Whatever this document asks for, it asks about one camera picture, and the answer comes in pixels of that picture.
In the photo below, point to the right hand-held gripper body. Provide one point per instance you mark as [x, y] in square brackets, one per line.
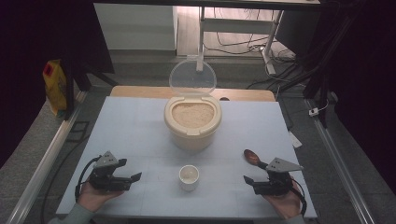
[275, 183]

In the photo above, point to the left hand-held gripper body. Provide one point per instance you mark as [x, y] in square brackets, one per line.
[107, 180]

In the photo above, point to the brown wooden spoon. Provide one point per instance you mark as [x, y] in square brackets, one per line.
[251, 157]

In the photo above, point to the white cup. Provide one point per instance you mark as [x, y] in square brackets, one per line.
[189, 182]

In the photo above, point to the cream rice container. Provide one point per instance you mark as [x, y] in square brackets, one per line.
[193, 137]

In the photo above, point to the white rice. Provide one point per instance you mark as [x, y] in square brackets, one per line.
[193, 115]

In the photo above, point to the person's left hand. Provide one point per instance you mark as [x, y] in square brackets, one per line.
[93, 197]

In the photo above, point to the person's right hand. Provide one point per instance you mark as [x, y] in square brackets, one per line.
[286, 203]

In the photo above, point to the pale blue table board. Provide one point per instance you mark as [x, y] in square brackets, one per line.
[134, 133]

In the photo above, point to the white paper tag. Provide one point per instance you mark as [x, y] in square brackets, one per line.
[295, 140]

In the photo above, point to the wooden table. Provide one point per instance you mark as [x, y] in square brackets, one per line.
[140, 92]

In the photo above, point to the white plug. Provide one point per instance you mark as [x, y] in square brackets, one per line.
[313, 111]

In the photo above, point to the black metal stand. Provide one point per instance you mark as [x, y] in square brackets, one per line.
[323, 71]
[70, 90]

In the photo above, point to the clear container lid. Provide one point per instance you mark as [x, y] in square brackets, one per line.
[192, 76]

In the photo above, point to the white cabinet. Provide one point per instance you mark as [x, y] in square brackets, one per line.
[137, 28]

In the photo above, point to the dark cabinet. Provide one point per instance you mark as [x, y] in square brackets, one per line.
[297, 32]

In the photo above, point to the aluminium floor rail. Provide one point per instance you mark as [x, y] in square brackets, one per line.
[46, 161]
[339, 168]

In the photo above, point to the white desk frame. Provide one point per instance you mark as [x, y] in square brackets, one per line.
[236, 25]

